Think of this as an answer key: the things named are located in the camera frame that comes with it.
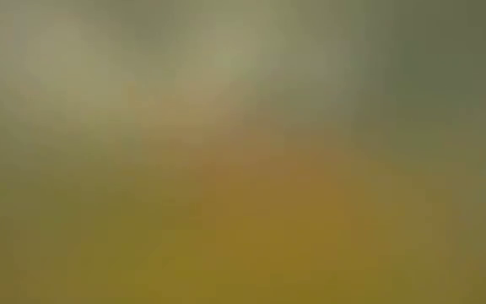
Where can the translucent yellow plastic bin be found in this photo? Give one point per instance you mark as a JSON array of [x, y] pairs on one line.
[[243, 253]]

